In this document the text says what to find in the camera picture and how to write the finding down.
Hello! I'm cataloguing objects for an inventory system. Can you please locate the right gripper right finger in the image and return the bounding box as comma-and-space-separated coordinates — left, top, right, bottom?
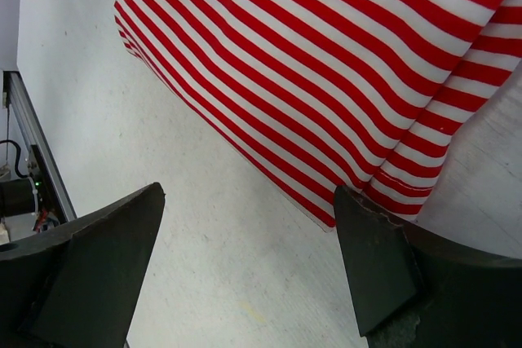
334, 186, 521, 347

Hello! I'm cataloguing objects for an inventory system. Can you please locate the aluminium rail frame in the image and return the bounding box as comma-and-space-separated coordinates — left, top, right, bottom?
3, 71, 77, 223

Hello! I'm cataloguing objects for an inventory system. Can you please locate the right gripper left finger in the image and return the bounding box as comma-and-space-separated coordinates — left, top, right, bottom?
1, 183, 165, 347

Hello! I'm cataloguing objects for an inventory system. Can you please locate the red striped tank top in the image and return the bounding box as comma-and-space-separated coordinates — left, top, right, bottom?
114, 0, 521, 227

